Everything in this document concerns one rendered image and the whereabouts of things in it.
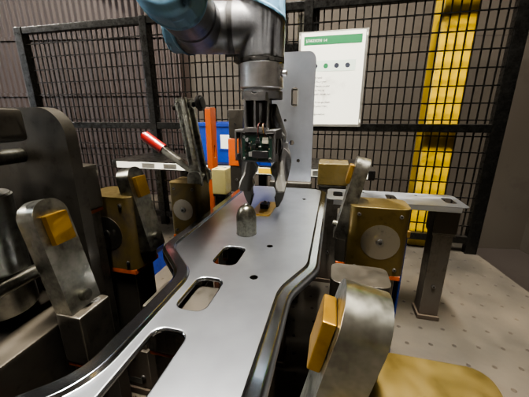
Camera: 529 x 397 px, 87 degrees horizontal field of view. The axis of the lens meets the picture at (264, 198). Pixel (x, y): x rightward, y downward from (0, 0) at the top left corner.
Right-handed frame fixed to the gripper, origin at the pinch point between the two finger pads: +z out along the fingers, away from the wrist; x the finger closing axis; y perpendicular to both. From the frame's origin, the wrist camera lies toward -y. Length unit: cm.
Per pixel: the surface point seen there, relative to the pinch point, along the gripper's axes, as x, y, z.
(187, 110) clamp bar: -14.9, 1.3, -16.9
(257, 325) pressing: 7.1, 32.5, 2.0
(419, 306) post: 36.3, -12.9, 28.9
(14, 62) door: -264, -160, -59
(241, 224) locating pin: -0.3, 14.1, 0.2
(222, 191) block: -11.5, -6.2, 0.8
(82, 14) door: -195, -170, -94
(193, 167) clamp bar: -14.4, 1.6, -6.0
